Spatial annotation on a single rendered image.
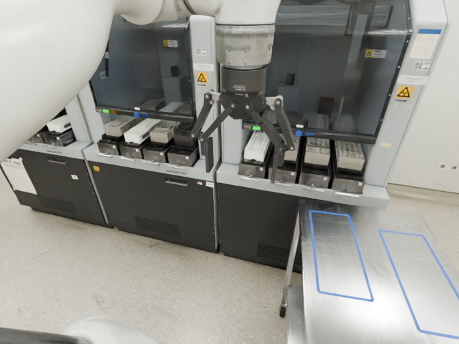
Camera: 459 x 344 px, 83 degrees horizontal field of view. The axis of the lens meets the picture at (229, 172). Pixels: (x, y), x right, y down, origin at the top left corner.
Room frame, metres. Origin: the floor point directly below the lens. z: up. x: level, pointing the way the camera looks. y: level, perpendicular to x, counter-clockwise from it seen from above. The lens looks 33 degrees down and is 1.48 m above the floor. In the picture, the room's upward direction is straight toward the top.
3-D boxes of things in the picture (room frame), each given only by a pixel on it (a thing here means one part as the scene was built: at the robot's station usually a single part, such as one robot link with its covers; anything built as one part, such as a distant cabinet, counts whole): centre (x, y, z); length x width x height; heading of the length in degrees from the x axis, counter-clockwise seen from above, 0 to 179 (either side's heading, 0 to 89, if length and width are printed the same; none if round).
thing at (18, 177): (1.59, 1.57, 0.43); 0.27 x 0.02 x 0.36; 74
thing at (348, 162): (1.07, -0.58, 0.85); 0.12 x 0.02 x 0.06; 73
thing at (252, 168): (1.42, -0.20, 0.78); 0.73 x 0.14 x 0.09; 164
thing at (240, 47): (0.45, -0.02, 1.43); 0.09 x 0.09 x 0.06
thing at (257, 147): (1.29, -0.16, 0.83); 0.30 x 0.10 x 0.06; 164
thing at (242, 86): (0.45, -0.02, 1.36); 0.08 x 0.07 x 0.09; 74
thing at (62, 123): (1.64, 1.05, 0.83); 0.30 x 0.10 x 0.06; 164
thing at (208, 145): (0.47, 0.04, 1.22); 0.03 x 0.01 x 0.07; 164
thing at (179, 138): (1.31, 0.25, 0.85); 0.12 x 0.02 x 0.06; 74
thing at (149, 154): (1.58, 0.33, 0.78); 0.73 x 0.14 x 0.09; 164
